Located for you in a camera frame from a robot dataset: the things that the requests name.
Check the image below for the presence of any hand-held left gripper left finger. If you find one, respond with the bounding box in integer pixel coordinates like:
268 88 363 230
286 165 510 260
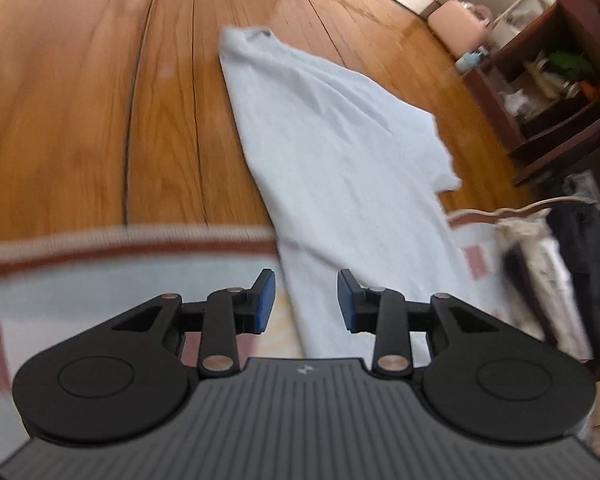
111 269 277 378

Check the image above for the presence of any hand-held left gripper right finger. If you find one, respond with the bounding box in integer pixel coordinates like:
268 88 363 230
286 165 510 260
336 269 501 376

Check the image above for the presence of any light grey printed t-shirt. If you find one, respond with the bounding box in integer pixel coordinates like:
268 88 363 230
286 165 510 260
217 25 463 361

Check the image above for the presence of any folded dark brown garment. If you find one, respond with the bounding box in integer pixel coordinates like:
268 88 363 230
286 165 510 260
500 246 561 346

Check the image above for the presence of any striped rug with brown border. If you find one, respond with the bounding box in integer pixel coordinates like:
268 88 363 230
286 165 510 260
0 195 600 401

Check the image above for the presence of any folded white garment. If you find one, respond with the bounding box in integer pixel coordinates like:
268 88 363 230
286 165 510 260
495 217 598 361

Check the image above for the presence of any folded black garment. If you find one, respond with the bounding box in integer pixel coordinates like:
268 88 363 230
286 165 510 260
549 202 600 333

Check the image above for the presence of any dark wooden shelf unit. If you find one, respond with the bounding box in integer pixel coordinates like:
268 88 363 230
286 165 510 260
460 0 600 188

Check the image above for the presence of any pale pink container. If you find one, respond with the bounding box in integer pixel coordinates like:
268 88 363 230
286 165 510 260
426 0 493 58

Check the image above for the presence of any green item on shelf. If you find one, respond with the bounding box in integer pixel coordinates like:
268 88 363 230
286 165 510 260
547 50 596 79

